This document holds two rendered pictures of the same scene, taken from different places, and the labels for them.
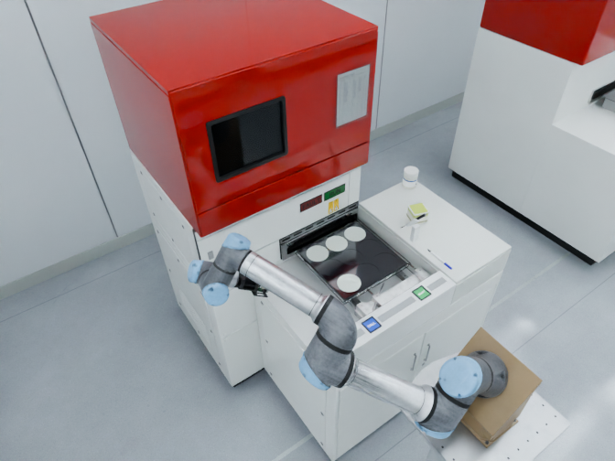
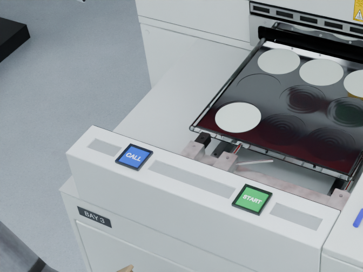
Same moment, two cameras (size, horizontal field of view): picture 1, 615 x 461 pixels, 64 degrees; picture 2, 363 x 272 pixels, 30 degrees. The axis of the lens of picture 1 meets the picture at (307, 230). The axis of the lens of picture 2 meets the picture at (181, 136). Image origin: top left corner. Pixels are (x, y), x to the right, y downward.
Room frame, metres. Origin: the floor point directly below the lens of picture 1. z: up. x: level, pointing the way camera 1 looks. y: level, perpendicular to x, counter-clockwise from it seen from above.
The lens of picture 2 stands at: (0.88, -1.18, 1.89)
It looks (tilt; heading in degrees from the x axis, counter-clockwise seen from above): 42 degrees down; 71
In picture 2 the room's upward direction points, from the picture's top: 8 degrees counter-clockwise
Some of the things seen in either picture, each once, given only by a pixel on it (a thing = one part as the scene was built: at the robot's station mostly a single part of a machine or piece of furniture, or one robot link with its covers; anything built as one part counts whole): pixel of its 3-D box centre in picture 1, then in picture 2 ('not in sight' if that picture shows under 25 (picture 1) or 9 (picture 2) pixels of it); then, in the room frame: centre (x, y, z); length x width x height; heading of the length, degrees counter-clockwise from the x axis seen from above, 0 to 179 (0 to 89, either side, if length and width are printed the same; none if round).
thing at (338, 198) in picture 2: (424, 275); (335, 209); (1.40, -0.49, 0.89); 0.08 x 0.03 x 0.03; 34
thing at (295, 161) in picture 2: (378, 283); (267, 152); (1.36, -0.29, 0.90); 0.38 x 0.01 x 0.01; 124
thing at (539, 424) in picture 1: (473, 416); not in sight; (0.83, -0.59, 0.75); 0.45 x 0.44 x 0.13; 34
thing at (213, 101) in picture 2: (318, 275); (230, 81); (1.41, -0.04, 0.90); 0.37 x 0.01 x 0.01; 34
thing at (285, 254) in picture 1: (320, 232); (331, 48); (1.68, -0.06, 0.89); 0.44 x 0.02 x 0.10; 124
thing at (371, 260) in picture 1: (351, 257); (302, 100); (1.51, -0.19, 0.90); 0.34 x 0.34 x 0.01; 34
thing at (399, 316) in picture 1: (395, 319); (195, 203); (1.17, -0.34, 0.89); 0.55 x 0.09 x 0.14; 124
